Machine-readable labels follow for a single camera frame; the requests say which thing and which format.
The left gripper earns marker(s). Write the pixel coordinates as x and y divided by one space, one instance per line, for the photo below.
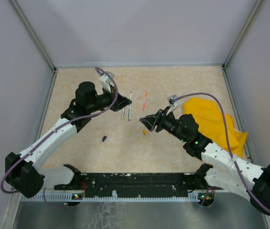
121 102

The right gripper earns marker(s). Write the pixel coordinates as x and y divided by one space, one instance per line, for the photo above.
158 119

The white purple marker pen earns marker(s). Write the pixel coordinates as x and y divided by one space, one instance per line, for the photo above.
130 107

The white yellow marker pen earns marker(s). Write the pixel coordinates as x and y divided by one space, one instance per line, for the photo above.
123 113

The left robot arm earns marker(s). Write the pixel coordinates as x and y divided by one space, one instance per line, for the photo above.
24 172

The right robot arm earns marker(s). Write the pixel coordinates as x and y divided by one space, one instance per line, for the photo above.
223 170

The orange pen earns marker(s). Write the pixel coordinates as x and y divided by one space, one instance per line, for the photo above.
144 103

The yellow cloth bag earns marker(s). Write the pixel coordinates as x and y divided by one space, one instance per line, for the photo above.
209 118

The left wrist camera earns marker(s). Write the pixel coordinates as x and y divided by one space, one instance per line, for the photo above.
105 82

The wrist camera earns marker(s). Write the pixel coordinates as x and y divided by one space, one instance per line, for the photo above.
173 103
105 82

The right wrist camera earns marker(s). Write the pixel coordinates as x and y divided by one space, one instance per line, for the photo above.
173 103

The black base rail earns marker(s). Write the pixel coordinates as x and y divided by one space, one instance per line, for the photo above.
133 185

